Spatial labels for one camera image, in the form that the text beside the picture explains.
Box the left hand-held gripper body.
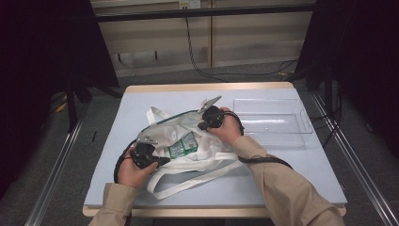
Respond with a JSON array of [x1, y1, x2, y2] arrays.
[[130, 128, 160, 170]]

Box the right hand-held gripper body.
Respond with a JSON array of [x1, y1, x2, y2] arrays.
[[197, 95, 226, 130]]

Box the white tote bag colourful spots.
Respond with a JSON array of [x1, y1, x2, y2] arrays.
[[138, 105, 245, 202]]

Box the person's right hand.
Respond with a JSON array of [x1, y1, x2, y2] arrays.
[[206, 106, 244, 147]]

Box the person's left hand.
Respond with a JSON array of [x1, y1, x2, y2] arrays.
[[117, 149, 160, 190]]

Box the green white packet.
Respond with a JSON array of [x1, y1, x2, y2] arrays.
[[182, 131, 200, 154], [168, 140, 186, 160]]

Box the wooden table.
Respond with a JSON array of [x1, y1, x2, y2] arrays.
[[82, 81, 348, 219]]

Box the clear plastic container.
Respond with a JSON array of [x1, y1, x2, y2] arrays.
[[232, 98, 314, 149]]

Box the black metal stand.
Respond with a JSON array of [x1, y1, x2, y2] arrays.
[[324, 67, 335, 118], [64, 74, 80, 134]]

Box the pale blue table mat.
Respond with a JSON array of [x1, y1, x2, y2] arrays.
[[84, 88, 348, 209]]

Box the black horizontal bar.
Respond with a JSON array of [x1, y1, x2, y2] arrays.
[[93, 3, 318, 24]]

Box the dark curtain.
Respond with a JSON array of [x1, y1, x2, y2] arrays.
[[0, 0, 120, 201], [295, 0, 399, 159]]

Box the left hand-held gripper black cable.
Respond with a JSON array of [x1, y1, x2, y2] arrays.
[[113, 138, 139, 185]]

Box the hand-held gripper black cable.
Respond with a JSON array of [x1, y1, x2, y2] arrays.
[[223, 110, 295, 171], [113, 138, 139, 185]]

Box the long black floor cable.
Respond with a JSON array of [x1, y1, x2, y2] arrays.
[[184, 16, 299, 80]]

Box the right hand-held gripper black cable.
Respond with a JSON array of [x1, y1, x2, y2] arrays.
[[223, 110, 295, 171]]

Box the silver metal rail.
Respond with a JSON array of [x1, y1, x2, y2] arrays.
[[24, 114, 87, 226], [310, 91, 399, 226]]

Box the white wall outlet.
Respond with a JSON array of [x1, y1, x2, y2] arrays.
[[178, 0, 201, 10]]

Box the thin black floor cables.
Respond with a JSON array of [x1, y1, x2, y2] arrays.
[[310, 93, 343, 149]]

